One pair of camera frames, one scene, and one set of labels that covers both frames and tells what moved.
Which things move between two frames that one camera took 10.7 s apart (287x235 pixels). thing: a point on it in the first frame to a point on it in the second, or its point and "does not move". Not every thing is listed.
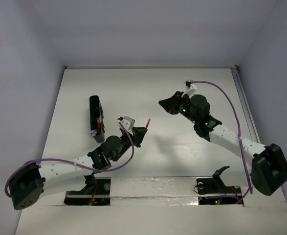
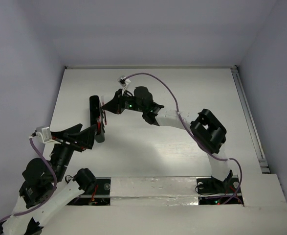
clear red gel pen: x=99 y=124 does not move
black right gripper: x=171 y=104 to x=115 y=105
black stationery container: x=97 y=118 does not move
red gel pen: x=148 y=121 to x=102 y=100
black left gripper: x=135 y=134 to x=66 y=140
